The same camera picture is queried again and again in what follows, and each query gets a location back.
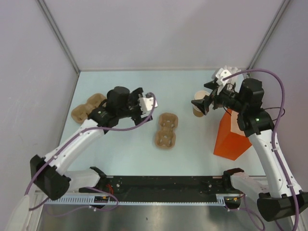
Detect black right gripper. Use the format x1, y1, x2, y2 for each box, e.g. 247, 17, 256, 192
191, 80, 246, 116

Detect brown pulp cup carrier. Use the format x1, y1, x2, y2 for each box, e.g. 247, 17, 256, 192
71, 93, 107, 124
154, 113, 179, 149

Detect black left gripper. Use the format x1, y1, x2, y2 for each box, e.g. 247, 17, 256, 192
117, 88, 152, 125

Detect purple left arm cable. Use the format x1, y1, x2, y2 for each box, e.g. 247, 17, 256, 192
25, 92, 157, 218

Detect orange paper bag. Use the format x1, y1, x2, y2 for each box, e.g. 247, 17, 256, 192
214, 109, 252, 161

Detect white slotted cable duct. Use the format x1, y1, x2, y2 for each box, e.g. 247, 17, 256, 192
45, 194, 225, 206

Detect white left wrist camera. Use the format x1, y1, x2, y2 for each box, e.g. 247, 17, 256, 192
138, 92, 158, 114

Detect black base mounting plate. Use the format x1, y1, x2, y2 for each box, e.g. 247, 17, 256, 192
94, 176, 240, 199

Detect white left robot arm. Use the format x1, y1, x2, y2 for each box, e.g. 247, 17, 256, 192
30, 86, 156, 200

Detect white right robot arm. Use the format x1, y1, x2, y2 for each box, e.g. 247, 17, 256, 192
191, 78, 308, 221

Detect stacked brown paper cups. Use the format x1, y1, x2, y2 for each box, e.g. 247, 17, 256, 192
193, 90, 210, 117

